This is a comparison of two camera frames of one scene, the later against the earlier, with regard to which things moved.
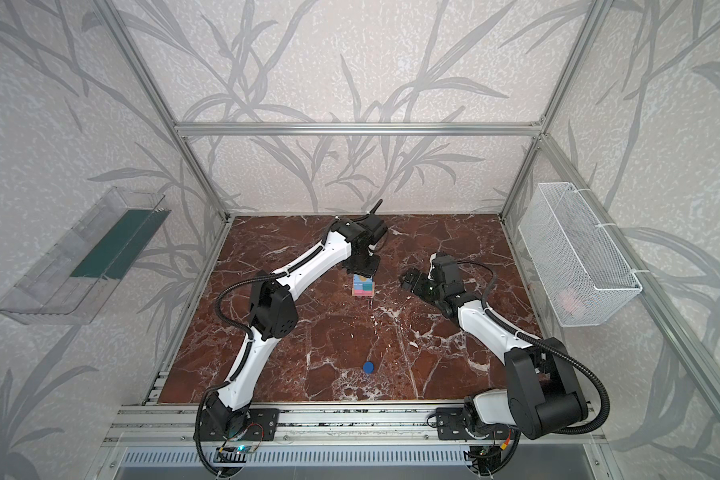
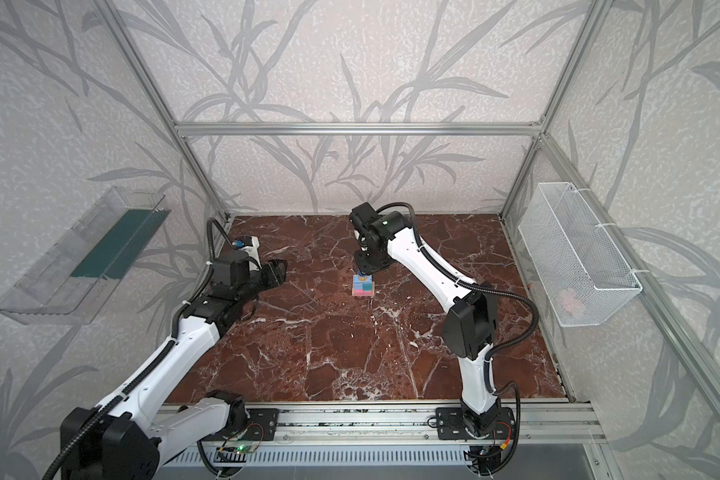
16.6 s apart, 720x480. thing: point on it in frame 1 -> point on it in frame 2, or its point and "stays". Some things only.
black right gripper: (420, 282) -> (368, 264)
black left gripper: (363, 263) -> (270, 273)
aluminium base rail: (302, 424) stays
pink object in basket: (569, 302) stays
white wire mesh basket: (585, 274) stays
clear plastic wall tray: (68, 284) stays
